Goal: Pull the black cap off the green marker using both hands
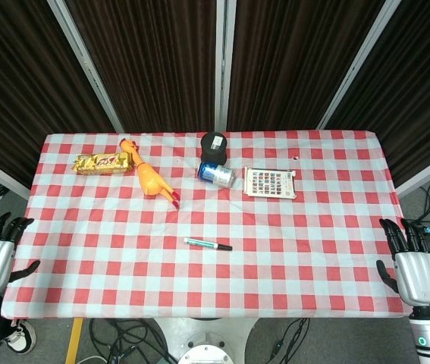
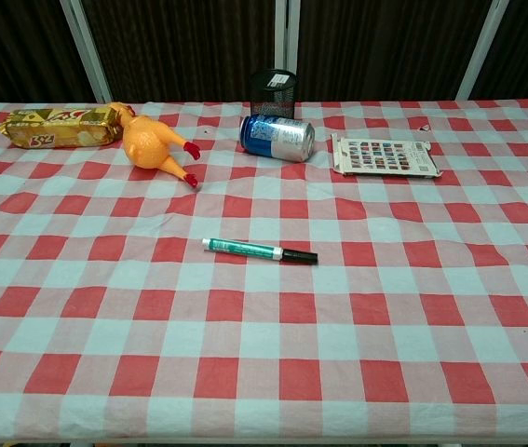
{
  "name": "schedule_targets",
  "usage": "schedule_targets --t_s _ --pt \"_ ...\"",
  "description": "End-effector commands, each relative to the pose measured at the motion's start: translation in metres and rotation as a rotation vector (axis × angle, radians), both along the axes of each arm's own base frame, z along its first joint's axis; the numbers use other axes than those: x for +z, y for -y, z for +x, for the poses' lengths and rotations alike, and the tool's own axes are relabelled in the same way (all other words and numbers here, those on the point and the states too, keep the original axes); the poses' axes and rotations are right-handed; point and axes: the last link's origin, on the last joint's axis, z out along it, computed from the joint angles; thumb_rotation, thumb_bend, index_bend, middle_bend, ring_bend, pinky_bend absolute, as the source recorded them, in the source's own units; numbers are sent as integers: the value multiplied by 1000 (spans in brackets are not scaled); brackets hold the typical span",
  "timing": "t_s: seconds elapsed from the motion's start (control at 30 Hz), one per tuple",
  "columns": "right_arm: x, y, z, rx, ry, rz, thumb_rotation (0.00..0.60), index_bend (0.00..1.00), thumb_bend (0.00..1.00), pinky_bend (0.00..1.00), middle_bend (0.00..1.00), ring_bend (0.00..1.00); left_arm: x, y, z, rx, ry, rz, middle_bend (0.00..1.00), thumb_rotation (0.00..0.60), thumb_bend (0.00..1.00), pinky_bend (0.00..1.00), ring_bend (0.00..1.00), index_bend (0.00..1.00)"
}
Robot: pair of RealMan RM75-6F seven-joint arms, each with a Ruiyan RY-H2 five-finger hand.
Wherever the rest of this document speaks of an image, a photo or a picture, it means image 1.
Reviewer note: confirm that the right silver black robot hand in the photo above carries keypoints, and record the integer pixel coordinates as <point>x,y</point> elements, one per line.
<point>419,277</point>

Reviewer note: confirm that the green white marker pen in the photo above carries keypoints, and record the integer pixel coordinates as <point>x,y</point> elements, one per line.
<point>201,243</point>

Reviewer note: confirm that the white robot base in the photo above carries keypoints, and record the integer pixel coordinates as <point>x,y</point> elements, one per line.
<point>205,339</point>

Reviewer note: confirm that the black white sneaker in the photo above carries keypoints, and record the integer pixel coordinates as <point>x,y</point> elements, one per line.
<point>19,337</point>

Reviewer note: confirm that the gold snack package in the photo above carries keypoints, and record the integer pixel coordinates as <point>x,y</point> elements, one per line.
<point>102,164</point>

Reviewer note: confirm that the flat box with picture grid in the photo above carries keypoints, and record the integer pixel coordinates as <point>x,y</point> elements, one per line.
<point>269,182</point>

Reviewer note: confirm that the dark brown ribbed partition panel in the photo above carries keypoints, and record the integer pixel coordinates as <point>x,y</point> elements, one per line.
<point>290,64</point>
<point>21,87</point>
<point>154,64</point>
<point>408,95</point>

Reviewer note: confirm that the yellow rubber chicken toy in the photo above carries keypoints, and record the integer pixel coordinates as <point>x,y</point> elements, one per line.
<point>148,176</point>

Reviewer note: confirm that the red white checked tablecloth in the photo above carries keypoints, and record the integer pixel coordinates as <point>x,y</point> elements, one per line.
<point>214,273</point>

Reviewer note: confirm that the blue silver drink can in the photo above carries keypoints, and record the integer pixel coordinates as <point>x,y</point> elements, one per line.
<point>216,174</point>

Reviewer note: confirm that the black cylindrical container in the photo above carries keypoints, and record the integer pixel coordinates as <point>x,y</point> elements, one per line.
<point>214,149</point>

